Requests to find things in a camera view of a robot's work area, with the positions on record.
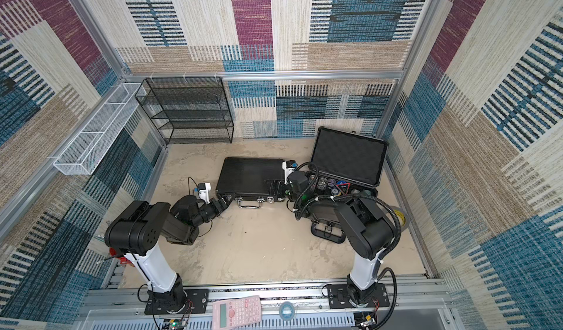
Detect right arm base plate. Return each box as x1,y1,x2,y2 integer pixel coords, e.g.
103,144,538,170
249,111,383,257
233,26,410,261
321,283,391,309

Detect grey yellow tape roll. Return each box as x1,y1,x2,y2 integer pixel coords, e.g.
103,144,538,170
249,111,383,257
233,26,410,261
392,206,410,232

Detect black poker case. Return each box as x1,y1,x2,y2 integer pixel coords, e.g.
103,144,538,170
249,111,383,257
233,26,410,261
216,157,284,208

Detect pink calculator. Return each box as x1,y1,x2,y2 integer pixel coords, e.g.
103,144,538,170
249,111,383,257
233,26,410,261
212,296,262,330

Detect black wire mesh shelf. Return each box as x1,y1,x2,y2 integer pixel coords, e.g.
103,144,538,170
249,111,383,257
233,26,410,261
136,76,234,145

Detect grey poker case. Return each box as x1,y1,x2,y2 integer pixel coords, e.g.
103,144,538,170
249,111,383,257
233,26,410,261
303,126,389,244

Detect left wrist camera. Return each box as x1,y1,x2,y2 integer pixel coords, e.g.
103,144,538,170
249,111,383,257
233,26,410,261
196,183,211,204

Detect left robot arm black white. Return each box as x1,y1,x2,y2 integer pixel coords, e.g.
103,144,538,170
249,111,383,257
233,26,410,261
104,195,230,313

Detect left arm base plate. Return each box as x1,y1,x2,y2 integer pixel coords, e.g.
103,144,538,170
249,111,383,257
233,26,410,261
145,288,210,315

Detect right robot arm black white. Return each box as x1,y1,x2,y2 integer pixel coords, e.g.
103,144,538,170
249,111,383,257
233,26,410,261
274,170,403,307

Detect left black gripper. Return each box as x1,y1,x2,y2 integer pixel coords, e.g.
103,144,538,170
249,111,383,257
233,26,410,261
194,196,237,230

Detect poker chips in case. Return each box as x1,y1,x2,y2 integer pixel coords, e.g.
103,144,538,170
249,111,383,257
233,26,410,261
308,173,378,197

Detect white wire mesh basket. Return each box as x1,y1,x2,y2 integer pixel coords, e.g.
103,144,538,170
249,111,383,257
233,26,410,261
54,83,141,176

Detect blue tape roll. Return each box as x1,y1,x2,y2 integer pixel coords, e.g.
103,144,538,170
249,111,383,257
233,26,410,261
279,301,296,322

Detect red pencil cup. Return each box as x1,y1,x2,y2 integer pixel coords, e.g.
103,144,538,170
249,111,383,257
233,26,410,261
102,248,132,266

